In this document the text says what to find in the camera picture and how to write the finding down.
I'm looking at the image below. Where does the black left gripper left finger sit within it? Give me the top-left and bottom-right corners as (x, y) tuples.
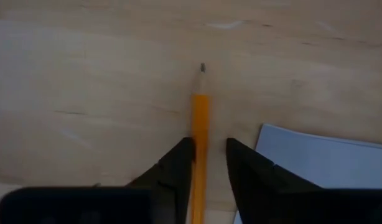
(0, 138), (197, 224)

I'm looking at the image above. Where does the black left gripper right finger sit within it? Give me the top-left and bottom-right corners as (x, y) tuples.
(225, 138), (382, 224)

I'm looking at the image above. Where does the yellow wooden pencil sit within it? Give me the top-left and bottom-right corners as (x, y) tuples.
(190, 63), (211, 224)

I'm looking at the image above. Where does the light blue sticky note pad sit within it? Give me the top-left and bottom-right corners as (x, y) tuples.
(233, 123), (382, 224)

